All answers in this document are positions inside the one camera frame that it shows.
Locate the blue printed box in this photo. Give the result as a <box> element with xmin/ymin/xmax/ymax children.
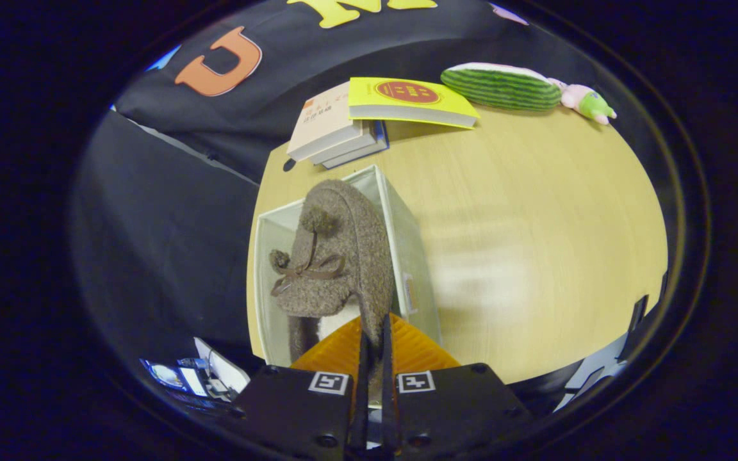
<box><xmin>140</xmin><ymin>357</ymin><xmax>209</xmax><ymax>396</ymax></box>

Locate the white book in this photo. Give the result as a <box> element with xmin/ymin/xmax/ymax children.
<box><xmin>310</xmin><ymin>122</ymin><xmax>377</xmax><ymax>166</ymax></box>

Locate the beige cover book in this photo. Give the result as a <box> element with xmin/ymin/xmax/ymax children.
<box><xmin>287</xmin><ymin>81</ymin><xmax>365</xmax><ymax>162</ymax></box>

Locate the yellow book with red circle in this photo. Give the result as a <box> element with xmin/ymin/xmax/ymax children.
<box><xmin>348</xmin><ymin>77</ymin><xmax>480</xmax><ymax>130</ymax></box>

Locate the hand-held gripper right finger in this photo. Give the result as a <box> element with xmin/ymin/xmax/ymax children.
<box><xmin>380</xmin><ymin>312</ymin><xmax>533</xmax><ymax>459</ymax></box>

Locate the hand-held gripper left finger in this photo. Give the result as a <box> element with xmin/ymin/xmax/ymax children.
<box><xmin>233</xmin><ymin>314</ymin><xmax>370</xmax><ymax>461</ymax></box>

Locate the pale green fabric storage box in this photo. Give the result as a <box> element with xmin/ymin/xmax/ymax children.
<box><xmin>252</xmin><ymin>165</ymin><xmax>442</xmax><ymax>410</ymax></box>

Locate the brown fuzzy shoe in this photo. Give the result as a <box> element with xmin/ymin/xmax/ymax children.
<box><xmin>270</xmin><ymin>179</ymin><xmax>397</xmax><ymax>366</ymax></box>

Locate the white plastic item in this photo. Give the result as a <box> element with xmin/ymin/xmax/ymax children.
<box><xmin>193</xmin><ymin>337</ymin><xmax>250</xmax><ymax>394</ymax></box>

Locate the pink and green plush toy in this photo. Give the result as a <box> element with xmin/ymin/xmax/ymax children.
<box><xmin>548</xmin><ymin>78</ymin><xmax>618</xmax><ymax>125</ymax></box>

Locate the blue cover book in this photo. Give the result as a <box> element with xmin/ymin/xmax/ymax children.
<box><xmin>321</xmin><ymin>119</ymin><xmax>390</xmax><ymax>170</ymax></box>

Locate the black backdrop cloth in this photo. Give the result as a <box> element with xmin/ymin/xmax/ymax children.
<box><xmin>68</xmin><ymin>0</ymin><xmax>607</xmax><ymax>385</ymax></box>

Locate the green striped watermelon plush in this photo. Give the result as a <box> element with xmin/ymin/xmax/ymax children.
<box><xmin>440</xmin><ymin>62</ymin><xmax>563</xmax><ymax>112</ymax></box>

